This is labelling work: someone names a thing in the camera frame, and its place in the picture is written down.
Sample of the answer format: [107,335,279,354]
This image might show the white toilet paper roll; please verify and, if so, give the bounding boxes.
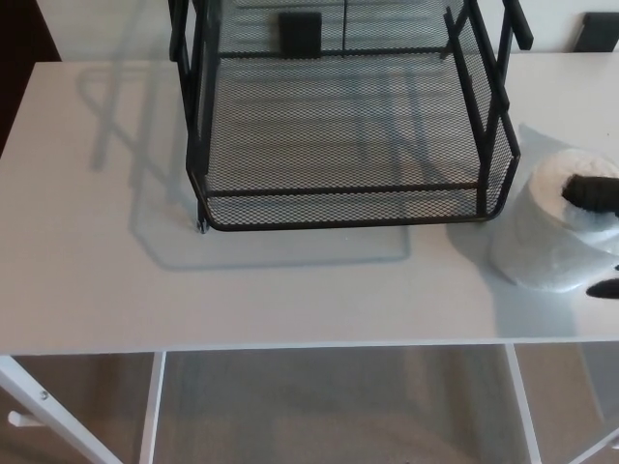
[486,123,619,294]

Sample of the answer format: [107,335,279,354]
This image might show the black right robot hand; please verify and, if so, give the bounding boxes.
[560,176,619,300]

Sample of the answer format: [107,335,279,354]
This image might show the dark brown wooden furniture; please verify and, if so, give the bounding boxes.
[0,0,62,159]

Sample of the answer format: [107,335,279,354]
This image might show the black chair back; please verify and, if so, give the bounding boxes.
[581,12,619,52]

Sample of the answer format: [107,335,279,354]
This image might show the black mesh file tray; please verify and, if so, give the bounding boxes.
[166,0,536,237]

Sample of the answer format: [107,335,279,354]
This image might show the white desk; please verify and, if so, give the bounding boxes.
[0,50,619,464]

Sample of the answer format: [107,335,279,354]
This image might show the black rectangular plate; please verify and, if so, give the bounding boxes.
[277,12,323,55]

